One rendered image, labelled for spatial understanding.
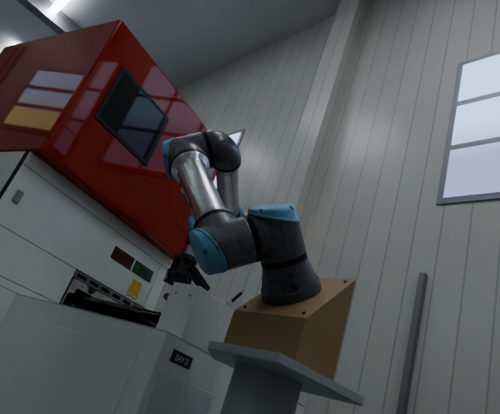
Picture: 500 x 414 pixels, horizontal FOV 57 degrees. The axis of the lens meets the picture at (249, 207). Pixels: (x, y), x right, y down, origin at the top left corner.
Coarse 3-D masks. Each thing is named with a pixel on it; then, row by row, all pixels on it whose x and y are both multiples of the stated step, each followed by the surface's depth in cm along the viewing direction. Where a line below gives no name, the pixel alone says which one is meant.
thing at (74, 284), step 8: (72, 280) 160; (72, 288) 159; (80, 288) 162; (88, 288) 165; (64, 296) 157; (72, 296) 159; (96, 296) 168; (104, 296) 171; (64, 304) 157; (72, 304) 159
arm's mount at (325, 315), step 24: (336, 288) 111; (240, 312) 111; (264, 312) 106; (288, 312) 103; (312, 312) 100; (336, 312) 106; (240, 336) 107; (264, 336) 102; (288, 336) 98; (312, 336) 99; (336, 336) 105; (312, 360) 98; (336, 360) 105
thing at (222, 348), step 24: (216, 360) 115; (240, 360) 100; (264, 360) 89; (288, 360) 88; (240, 384) 100; (264, 384) 98; (288, 384) 100; (312, 384) 98; (336, 384) 98; (240, 408) 97; (264, 408) 96; (288, 408) 99
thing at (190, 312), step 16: (176, 288) 124; (192, 288) 121; (176, 304) 121; (192, 304) 119; (208, 304) 123; (224, 304) 130; (160, 320) 120; (176, 320) 118; (192, 320) 118; (208, 320) 124; (224, 320) 130; (192, 336) 118; (208, 336) 124; (224, 336) 131; (208, 352) 125
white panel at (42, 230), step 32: (32, 160) 145; (0, 192) 139; (32, 192) 146; (64, 192) 156; (0, 224) 138; (32, 224) 146; (64, 224) 156; (96, 224) 168; (0, 256) 138; (32, 256) 147; (64, 256) 157; (96, 256) 169; (160, 256) 198; (32, 288) 148; (64, 288) 158; (128, 288) 183; (160, 288) 199
